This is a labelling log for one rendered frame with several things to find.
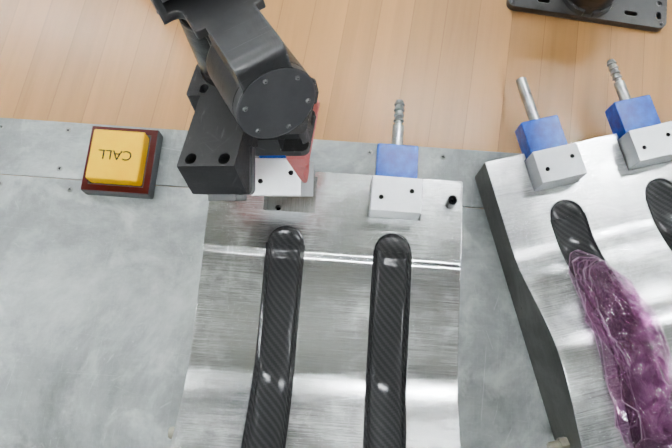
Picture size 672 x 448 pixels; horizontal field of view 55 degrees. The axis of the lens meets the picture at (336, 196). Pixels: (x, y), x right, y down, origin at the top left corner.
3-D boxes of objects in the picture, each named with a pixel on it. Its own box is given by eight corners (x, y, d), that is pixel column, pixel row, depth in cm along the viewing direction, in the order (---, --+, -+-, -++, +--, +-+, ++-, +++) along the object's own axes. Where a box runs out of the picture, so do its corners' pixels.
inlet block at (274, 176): (267, 70, 67) (251, 59, 62) (314, 69, 66) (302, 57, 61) (266, 196, 67) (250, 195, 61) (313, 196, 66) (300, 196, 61)
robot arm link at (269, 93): (346, 102, 45) (309, -48, 36) (237, 159, 44) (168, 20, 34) (279, 18, 52) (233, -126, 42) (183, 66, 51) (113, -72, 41)
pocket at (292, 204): (271, 178, 71) (267, 167, 67) (319, 181, 70) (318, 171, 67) (266, 218, 69) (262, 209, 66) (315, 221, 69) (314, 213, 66)
